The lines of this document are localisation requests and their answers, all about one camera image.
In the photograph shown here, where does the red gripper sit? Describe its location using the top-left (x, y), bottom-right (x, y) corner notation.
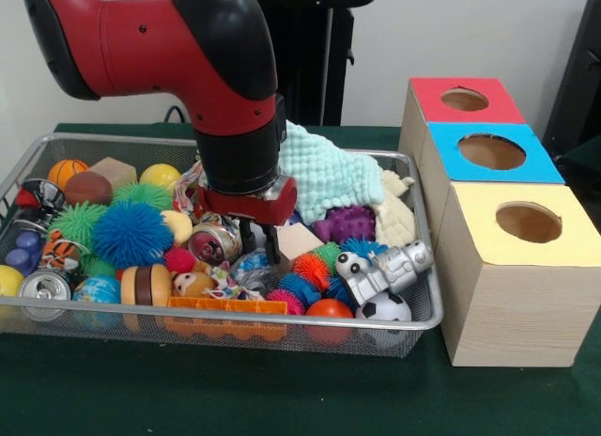
top-left (192, 173), bottom-right (299, 267)

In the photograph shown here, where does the clear plastic packet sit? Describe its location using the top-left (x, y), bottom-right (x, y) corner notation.
top-left (230, 250), bottom-right (279, 292)

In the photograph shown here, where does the mint green cloth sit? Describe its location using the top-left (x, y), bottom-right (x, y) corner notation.
top-left (279, 121), bottom-right (387, 226)

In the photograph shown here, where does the silver toy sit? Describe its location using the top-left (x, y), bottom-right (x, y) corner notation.
top-left (336, 240), bottom-right (437, 308)

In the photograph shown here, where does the cream yellow cloth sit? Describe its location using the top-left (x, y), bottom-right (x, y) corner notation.
top-left (371, 169), bottom-right (418, 250)

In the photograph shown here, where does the clear mesh bin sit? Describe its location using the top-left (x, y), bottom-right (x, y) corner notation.
top-left (0, 133), bottom-right (444, 360)

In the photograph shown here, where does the wooden box with three holes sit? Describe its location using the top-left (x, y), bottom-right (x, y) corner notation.
top-left (399, 76), bottom-right (601, 368)

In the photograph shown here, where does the round silver tin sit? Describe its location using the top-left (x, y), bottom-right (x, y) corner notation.
top-left (190, 220), bottom-right (243, 269)

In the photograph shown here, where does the small wooden block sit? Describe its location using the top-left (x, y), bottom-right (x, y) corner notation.
top-left (278, 222), bottom-right (326, 262)

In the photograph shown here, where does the small red ball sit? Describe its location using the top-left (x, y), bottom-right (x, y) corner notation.
top-left (305, 299), bottom-right (354, 348)

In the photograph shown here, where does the brown burger toy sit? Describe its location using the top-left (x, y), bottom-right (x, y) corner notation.
top-left (119, 265), bottom-right (174, 307)

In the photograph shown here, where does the large blue spiky ball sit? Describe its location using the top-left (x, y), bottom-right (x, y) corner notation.
top-left (91, 201), bottom-right (175, 271)

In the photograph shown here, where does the small soccer ball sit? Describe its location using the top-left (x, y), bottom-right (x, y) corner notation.
top-left (355, 291), bottom-right (414, 349)

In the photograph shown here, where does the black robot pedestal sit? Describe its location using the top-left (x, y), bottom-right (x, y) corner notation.
top-left (277, 4), bottom-right (356, 127)

